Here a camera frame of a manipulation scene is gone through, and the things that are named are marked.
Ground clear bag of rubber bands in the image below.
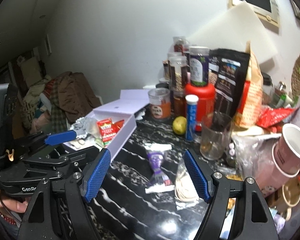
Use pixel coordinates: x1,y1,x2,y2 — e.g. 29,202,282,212
174,159,202,210

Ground purple silver snack packet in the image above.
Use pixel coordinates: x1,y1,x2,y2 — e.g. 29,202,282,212
144,143,174,194

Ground left hand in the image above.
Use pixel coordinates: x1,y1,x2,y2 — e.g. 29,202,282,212
0,196,29,213

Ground green plaid cloth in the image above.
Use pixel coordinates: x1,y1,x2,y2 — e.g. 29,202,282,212
50,77,68,133

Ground black white gingham scrunchie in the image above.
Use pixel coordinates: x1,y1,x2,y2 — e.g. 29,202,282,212
70,117,99,139

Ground brown jacket on pile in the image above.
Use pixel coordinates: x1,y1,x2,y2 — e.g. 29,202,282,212
55,72,102,124

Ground red snack packet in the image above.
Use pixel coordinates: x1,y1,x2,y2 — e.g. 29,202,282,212
96,118,117,147

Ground clear glass mug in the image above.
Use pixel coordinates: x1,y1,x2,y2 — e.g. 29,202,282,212
200,112,234,160

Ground yellow lemon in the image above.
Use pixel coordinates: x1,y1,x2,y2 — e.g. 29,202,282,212
172,116,187,135

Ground red plastic canister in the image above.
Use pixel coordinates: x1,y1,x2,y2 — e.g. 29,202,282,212
185,83,215,122

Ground blue effervescent tablet tube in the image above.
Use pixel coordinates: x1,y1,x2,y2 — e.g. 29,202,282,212
185,94,199,141

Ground white open gift box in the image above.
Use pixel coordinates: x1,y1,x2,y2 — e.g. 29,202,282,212
64,89,149,160

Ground orange printed snack bag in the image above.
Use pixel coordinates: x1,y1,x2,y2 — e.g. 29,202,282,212
234,41,263,128

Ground pink paper cup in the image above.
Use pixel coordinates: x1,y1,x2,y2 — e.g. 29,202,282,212
273,124,300,175

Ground red crinkled snack bag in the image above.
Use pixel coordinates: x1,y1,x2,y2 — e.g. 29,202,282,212
256,107,295,128

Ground clear jar orange contents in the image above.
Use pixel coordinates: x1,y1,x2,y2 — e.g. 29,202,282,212
148,88,171,121

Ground black standing food pouch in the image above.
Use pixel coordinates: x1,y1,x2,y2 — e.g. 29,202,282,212
209,48,250,117

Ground clear jar brown sticks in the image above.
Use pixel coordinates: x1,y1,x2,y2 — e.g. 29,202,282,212
168,56,188,92

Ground dark jar white label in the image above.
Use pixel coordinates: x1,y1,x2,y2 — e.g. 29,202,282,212
189,46,210,87

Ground tall jar red contents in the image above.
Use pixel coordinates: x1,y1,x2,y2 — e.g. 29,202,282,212
173,36,187,54

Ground white foam board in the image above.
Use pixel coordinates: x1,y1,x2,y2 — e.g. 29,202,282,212
187,2,278,63

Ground wall intercom panel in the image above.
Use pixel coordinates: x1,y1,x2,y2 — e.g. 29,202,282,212
228,0,280,33

